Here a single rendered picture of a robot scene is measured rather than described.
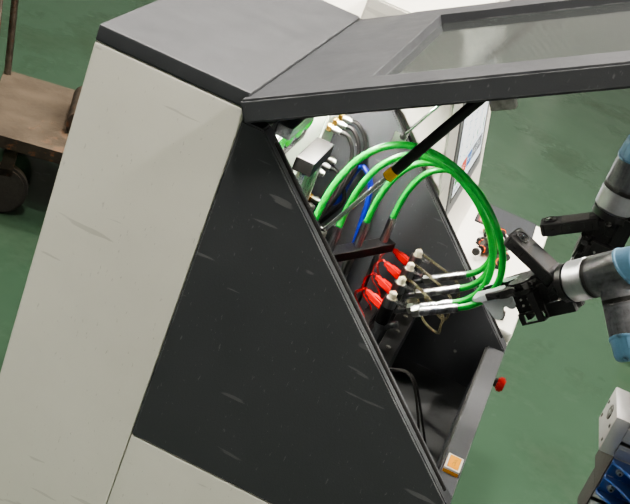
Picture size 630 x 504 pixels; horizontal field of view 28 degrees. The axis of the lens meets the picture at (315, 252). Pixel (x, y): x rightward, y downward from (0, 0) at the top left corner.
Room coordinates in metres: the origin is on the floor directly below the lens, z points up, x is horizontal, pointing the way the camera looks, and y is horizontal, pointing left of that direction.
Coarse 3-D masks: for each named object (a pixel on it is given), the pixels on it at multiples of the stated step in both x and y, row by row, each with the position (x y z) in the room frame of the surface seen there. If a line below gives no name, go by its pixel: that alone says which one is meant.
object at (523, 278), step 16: (528, 272) 2.14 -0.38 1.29; (560, 272) 2.06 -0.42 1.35; (528, 288) 2.09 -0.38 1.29; (544, 288) 2.08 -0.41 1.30; (560, 288) 2.05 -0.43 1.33; (528, 304) 2.09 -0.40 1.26; (544, 304) 2.08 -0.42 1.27; (560, 304) 2.07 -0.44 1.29; (576, 304) 2.07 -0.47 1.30; (544, 320) 2.07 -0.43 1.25
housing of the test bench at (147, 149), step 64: (192, 0) 2.26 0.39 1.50; (256, 0) 2.42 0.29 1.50; (320, 0) 2.61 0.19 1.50; (128, 64) 1.94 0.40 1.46; (192, 64) 1.93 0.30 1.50; (256, 64) 2.06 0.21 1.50; (128, 128) 1.94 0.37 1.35; (192, 128) 1.92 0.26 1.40; (64, 192) 1.95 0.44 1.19; (128, 192) 1.93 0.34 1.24; (192, 192) 1.92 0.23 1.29; (64, 256) 1.94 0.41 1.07; (128, 256) 1.93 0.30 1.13; (192, 256) 1.91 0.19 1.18; (64, 320) 1.94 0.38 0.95; (128, 320) 1.92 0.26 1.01; (0, 384) 1.95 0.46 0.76; (64, 384) 1.93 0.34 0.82; (128, 384) 1.92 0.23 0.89; (0, 448) 1.95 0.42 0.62; (64, 448) 1.93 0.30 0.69
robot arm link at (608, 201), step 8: (600, 192) 2.28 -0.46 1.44; (608, 192) 2.26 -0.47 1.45; (600, 200) 2.27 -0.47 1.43; (608, 200) 2.26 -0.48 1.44; (616, 200) 2.25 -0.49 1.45; (624, 200) 2.25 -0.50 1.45; (600, 208) 2.27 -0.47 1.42; (608, 208) 2.26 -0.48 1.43; (616, 208) 2.25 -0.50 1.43; (624, 208) 2.26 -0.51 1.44; (616, 216) 2.26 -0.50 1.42; (624, 216) 2.26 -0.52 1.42
